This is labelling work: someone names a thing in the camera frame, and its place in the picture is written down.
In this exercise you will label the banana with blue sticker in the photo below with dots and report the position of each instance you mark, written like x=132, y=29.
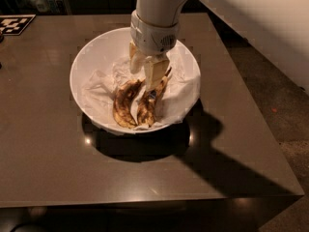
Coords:
x=146, y=106

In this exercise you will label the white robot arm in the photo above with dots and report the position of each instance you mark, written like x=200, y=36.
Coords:
x=278, y=29

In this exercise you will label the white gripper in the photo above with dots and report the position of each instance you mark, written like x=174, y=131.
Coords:
x=151, y=38

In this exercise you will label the left spotted brown banana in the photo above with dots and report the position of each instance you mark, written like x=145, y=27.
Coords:
x=124, y=97

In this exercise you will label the black white fiducial marker card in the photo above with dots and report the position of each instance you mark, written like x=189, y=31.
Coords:
x=14, y=25

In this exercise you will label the white crumpled paper towel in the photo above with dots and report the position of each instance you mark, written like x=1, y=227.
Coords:
x=180, y=87

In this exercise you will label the white bowl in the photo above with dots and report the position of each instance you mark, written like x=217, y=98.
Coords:
x=96, y=55

